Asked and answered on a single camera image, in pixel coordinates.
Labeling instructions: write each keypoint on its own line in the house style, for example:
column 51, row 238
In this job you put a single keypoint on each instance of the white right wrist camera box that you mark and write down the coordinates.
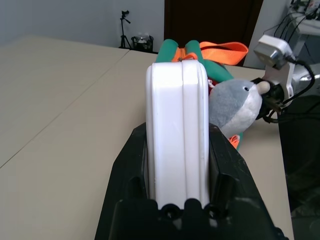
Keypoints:
column 275, row 52

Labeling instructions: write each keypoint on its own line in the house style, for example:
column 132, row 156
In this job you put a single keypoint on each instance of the teal and orange backpack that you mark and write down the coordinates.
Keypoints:
column 217, row 67

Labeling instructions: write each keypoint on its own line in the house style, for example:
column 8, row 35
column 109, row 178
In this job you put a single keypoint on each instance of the black camera tripod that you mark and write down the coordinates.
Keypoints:
column 123, row 30

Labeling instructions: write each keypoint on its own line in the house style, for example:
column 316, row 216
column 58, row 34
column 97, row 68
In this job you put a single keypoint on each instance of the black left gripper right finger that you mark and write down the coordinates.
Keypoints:
column 232, row 175

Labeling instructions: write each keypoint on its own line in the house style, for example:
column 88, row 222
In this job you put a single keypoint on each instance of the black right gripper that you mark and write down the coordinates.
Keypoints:
column 273, row 97

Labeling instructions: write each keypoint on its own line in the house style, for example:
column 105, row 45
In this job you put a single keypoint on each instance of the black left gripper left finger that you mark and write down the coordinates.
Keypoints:
column 125, row 175

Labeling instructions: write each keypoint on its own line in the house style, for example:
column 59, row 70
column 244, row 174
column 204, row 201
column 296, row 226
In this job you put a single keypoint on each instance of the grey white plush toy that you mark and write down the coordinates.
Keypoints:
column 232, row 105

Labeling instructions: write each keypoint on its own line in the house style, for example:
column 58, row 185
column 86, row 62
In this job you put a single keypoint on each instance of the dark brown door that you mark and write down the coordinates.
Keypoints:
column 212, row 22

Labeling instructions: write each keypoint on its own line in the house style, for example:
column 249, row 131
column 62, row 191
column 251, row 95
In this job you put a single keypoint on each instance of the white Unitree pencil case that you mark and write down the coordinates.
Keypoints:
column 175, row 125

